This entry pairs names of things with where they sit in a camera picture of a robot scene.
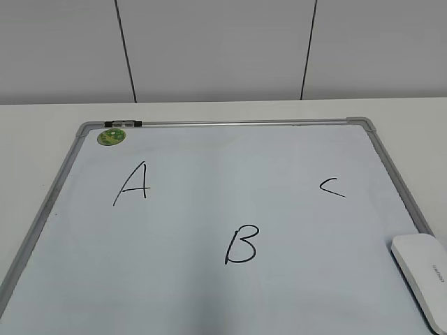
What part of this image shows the white rectangular whiteboard eraser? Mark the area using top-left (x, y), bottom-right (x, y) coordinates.
top-left (391, 233), bottom-right (446, 334)

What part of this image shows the round green magnet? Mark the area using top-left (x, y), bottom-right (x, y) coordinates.
top-left (97, 128), bottom-right (126, 147)

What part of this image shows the white whiteboard with grey frame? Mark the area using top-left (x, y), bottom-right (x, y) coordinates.
top-left (1, 117), bottom-right (436, 334)

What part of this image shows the black and silver frame clip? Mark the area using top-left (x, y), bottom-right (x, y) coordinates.
top-left (104, 120), bottom-right (142, 128)

